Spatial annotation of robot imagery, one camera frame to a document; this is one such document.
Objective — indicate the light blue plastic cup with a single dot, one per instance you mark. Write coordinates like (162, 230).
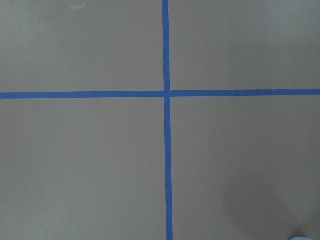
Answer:
(300, 238)

